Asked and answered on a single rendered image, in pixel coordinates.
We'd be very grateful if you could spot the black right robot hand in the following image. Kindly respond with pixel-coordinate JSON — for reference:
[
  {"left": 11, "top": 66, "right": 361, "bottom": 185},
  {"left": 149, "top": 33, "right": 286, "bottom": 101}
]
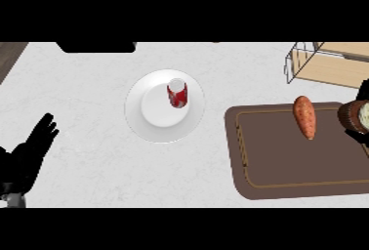
[{"left": 342, "top": 77, "right": 369, "bottom": 146}]

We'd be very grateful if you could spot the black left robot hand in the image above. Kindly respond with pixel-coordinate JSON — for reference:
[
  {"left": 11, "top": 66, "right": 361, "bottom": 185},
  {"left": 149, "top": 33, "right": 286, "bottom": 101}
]
[{"left": 0, "top": 112, "right": 60, "bottom": 195}]

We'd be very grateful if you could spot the brown cupcake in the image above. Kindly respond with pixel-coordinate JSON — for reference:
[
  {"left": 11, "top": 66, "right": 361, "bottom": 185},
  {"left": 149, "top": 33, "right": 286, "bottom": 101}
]
[{"left": 336, "top": 100, "right": 369, "bottom": 135}]

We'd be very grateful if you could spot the brown tray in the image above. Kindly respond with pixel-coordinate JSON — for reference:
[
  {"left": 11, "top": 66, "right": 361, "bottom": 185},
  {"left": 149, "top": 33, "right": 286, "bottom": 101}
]
[{"left": 223, "top": 101, "right": 369, "bottom": 201}]

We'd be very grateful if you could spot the orange sweet potato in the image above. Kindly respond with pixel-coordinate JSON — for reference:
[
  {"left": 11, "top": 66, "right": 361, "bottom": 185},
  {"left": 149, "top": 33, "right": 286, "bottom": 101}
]
[{"left": 292, "top": 95, "right": 318, "bottom": 141}]

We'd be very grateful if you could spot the dark wooden panel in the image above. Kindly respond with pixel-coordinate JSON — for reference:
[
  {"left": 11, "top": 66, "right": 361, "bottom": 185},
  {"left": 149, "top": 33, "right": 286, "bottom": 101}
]
[{"left": 0, "top": 42, "right": 31, "bottom": 86}]

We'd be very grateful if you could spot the white plate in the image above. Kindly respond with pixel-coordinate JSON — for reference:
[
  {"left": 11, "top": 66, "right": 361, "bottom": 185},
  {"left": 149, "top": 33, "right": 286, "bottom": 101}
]
[{"left": 124, "top": 68, "right": 208, "bottom": 145}]

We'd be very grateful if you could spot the black appliance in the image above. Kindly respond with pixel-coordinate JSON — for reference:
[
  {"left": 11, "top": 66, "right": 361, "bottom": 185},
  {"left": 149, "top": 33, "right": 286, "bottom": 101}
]
[{"left": 54, "top": 42, "right": 138, "bottom": 55}]

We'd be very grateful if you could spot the red and white can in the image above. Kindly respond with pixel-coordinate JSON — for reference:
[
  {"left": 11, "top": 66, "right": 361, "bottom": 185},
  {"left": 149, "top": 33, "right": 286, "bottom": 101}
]
[{"left": 165, "top": 77, "right": 189, "bottom": 109}]

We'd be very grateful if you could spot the wire tiered shelf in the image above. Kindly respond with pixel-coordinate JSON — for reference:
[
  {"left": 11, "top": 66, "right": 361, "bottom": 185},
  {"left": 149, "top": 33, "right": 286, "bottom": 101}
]
[{"left": 282, "top": 42, "right": 369, "bottom": 90}]

